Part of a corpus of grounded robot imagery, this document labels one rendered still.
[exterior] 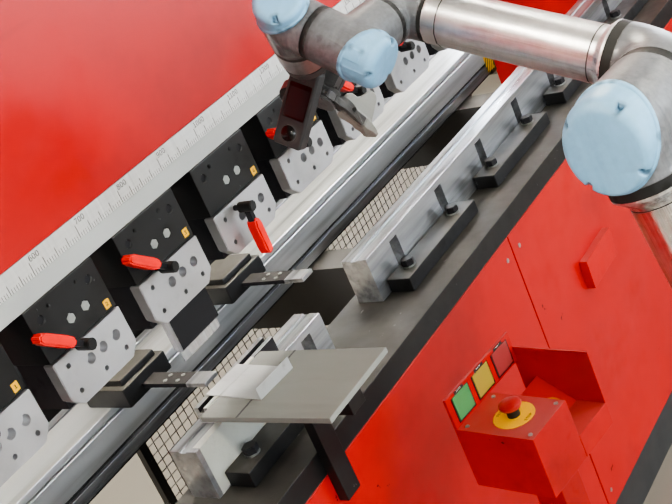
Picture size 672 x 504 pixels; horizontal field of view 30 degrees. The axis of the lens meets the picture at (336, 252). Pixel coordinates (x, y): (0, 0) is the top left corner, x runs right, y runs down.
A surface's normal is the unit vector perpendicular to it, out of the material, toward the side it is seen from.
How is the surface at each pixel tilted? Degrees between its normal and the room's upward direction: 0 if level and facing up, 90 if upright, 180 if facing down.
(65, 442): 0
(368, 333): 0
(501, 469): 90
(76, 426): 0
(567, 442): 90
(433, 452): 90
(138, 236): 90
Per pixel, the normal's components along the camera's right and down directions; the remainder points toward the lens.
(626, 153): -0.65, 0.42
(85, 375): 0.79, -0.07
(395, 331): -0.37, -0.85
